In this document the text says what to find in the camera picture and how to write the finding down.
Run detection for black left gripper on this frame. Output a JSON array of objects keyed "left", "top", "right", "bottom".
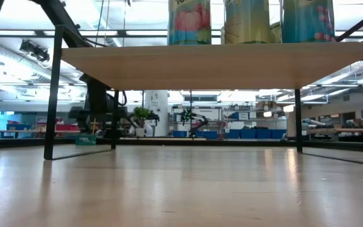
[{"left": 79, "top": 74, "right": 113, "bottom": 115}]

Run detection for wooden shelf black metal legs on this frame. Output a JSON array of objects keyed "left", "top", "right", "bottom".
[{"left": 43, "top": 13, "right": 363, "bottom": 168}]

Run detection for blue tin can red fruit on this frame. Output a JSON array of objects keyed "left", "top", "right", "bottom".
[{"left": 167, "top": 0, "right": 212, "bottom": 46}]

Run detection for cream carrots label tin can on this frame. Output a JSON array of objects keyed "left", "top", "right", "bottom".
[{"left": 224, "top": 0, "right": 272, "bottom": 45}]

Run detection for cream tin can dark lettering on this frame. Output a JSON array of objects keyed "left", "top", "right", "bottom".
[{"left": 269, "top": 21, "right": 283, "bottom": 44}]

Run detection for blue peaches label tin can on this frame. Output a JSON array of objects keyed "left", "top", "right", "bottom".
[{"left": 280, "top": 0, "right": 337, "bottom": 44}]

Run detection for red storage box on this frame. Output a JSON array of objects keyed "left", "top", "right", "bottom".
[
  {"left": 55, "top": 124, "right": 80, "bottom": 132},
  {"left": 36, "top": 117, "right": 64, "bottom": 125}
]

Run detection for green box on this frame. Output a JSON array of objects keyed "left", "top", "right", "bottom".
[{"left": 75, "top": 134, "right": 97, "bottom": 146}]

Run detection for potted green plant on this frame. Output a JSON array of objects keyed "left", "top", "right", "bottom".
[{"left": 133, "top": 106, "right": 151, "bottom": 138}]

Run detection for white round pillar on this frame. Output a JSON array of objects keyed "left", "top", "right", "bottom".
[{"left": 144, "top": 90, "right": 169, "bottom": 137}]

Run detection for black ceiling-hung device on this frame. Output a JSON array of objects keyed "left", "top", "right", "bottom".
[{"left": 19, "top": 39, "right": 50, "bottom": 63}]

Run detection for long background table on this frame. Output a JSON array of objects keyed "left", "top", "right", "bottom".
[{"left": 0, "top": 128, "right": 81, "bottom": 139}]

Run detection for metal rack white panel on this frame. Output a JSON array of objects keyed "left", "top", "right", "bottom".
[{"left": 171, "top": 105, "right": 224, "bottom": 139}]

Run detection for blue bin white label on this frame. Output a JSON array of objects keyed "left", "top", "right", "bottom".
[{"left": 231, "top": 111, "right": 250, "bottom": 121}]

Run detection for metal storage rack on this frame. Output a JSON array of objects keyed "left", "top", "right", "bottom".
[{"left": 224, "top": 106, "right": 289, "bottom": 140}]

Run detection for wooden background table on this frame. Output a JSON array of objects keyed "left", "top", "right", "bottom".
[{"left": 306, "top": 127, "right": 363, "bottom": 143}]

